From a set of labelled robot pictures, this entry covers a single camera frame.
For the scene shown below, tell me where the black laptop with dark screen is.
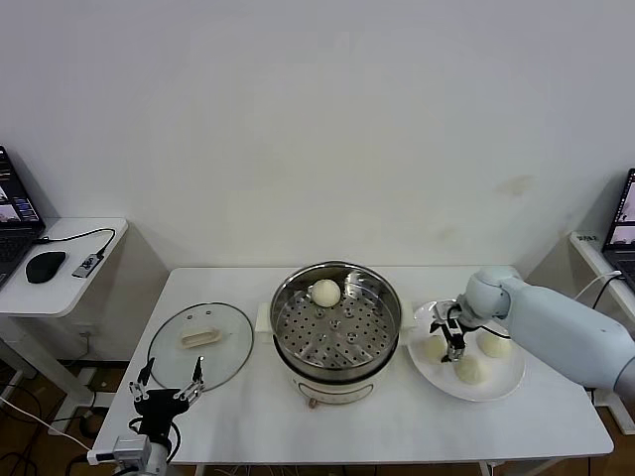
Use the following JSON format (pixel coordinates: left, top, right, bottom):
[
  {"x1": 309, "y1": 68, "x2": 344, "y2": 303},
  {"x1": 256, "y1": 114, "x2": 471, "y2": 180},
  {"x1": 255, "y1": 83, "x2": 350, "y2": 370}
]
[{"x1": 601, "y1": 168, "x2": 635, "y2": 292}]

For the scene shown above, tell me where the black computer mouse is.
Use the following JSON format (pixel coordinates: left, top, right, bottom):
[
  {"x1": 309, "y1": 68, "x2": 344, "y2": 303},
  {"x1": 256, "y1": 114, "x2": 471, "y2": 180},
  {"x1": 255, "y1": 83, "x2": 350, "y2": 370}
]
[{"x1": 25, "y1": 251, "x2": 67, "y2": 285}]

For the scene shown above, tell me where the grey usb hub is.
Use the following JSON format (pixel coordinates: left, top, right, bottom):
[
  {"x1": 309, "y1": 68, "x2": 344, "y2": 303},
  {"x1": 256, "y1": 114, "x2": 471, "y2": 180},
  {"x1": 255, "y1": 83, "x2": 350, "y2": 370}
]
[{"x1": 71, "y1": 251, "x2": 100, "y2": 279}]

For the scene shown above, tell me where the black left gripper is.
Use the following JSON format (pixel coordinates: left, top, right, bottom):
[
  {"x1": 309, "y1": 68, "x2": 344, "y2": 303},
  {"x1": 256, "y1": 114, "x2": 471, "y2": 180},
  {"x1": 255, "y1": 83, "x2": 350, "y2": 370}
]
[{"x1": 129, "y1": 355, "x2": 205, "y2": 440}]

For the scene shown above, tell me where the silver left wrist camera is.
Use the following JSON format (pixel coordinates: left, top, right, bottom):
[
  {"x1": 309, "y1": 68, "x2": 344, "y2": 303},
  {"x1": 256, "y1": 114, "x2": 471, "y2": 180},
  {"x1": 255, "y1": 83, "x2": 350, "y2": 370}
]
[{"x1": 88, "y1": 434, "x2": 153, "y2": 467}]

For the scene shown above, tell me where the black laptop with pink screen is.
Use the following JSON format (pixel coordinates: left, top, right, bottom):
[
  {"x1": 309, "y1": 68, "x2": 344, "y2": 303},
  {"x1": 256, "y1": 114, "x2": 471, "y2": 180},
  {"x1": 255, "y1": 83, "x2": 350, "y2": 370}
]
[{"x1": 0, "y1": 145, "x2": 47, "y2": 292}]

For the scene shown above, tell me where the white round plate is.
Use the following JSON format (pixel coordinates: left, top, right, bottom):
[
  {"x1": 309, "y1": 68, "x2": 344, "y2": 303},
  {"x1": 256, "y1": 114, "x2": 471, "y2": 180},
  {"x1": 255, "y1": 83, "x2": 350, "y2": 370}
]
[{"x1": 407, "y1": 299, "x2": 526, "y2": 402}]

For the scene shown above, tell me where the round glass lid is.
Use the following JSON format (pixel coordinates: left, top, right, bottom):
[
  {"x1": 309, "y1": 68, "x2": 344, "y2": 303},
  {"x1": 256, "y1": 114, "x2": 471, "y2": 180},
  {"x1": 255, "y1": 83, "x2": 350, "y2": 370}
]
[{"x1": 147, "y1": 301, "x2": 255, "y2": 394}]

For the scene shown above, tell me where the white laptop cable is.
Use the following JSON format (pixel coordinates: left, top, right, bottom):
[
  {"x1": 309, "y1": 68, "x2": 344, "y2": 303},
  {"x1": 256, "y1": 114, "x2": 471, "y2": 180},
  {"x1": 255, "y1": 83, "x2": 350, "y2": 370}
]
[{"x1": 574, "y1": 270, "x2": 621, "y2": 301}]

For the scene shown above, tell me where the white floor cable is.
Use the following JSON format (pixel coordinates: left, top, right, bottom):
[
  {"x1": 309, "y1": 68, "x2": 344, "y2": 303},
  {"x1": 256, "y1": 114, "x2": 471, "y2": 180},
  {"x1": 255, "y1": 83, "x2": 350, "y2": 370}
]
[{"x1": 0, "y1": 396, "x2": 93, "y2": 452}]

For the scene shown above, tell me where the stainless steel steamer basket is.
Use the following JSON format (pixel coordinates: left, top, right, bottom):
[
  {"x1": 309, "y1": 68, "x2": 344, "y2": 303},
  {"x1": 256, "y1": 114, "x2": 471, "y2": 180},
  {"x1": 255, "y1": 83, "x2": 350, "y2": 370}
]
[{"x1": 256, "y1": 261, "x2": 417, "y2": 371}]

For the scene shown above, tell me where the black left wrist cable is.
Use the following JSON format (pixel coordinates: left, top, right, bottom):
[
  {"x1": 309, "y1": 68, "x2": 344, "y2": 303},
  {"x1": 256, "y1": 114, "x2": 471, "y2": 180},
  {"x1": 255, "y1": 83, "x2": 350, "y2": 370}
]
[{"x1": 127, "y1": 417, "x2": 183, "y2": 460}]

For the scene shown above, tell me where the white steamed baozi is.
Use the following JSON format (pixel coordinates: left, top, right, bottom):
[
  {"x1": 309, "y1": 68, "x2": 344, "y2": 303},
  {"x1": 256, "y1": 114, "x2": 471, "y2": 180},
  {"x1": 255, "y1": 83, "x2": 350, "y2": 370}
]
[
  {"x1": 454, "y1": 355, "x2": 485, "y2": 386},
  {"x1": 311, "y1": 279, "x2": 342, "y2": 308},
  {"x1": 420, "y1": 336, "x2": 446, "y2": 366},
  {"x1": 476, "y1": 331, "x2": 512, "y2": 359}
]

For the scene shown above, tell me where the white rounded side table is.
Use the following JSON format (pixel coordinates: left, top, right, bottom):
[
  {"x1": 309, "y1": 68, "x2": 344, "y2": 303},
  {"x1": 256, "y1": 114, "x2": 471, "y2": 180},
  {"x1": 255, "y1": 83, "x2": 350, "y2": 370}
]
[{"x1": 0, "y1": 216, "x2": 129, "y2": 417}]

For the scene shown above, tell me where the cream electric cooker base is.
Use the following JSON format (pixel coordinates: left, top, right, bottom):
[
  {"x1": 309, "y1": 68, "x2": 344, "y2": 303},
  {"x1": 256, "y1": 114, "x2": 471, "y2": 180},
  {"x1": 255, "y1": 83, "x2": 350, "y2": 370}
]
[{"x1": 272, "y1": 341, "x2": 398, "y2": 411}]

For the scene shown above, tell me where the white side table with sticker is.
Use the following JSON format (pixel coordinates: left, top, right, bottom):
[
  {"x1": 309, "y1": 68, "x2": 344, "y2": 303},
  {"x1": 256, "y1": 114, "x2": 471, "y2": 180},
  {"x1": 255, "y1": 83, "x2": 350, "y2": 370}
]
[{"x1": 568, "y1": 230, "x2": 635, "y2": 432}]

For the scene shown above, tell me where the black usb hub cable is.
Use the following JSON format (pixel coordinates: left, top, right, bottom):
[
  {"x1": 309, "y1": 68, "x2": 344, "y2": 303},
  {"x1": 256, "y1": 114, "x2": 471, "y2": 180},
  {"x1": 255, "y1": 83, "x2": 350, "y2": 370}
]
[{"x1": 33, "y1": 227, "x2": 116, "y2": 259}]

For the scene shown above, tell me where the black power cable with adapter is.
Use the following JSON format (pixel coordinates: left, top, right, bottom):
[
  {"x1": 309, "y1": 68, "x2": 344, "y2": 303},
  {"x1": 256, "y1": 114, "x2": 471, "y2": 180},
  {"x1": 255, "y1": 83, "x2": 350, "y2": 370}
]
[{"x1": 592, "y1": 275, "x2": 626, "y2": 308}]

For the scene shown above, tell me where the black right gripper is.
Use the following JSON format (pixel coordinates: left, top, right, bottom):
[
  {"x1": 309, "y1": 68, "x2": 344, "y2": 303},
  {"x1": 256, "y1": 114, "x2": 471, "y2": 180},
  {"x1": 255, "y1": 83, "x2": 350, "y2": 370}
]
[{"x1": 429, "y1": 297, "x2": 470, "y2": 363}]

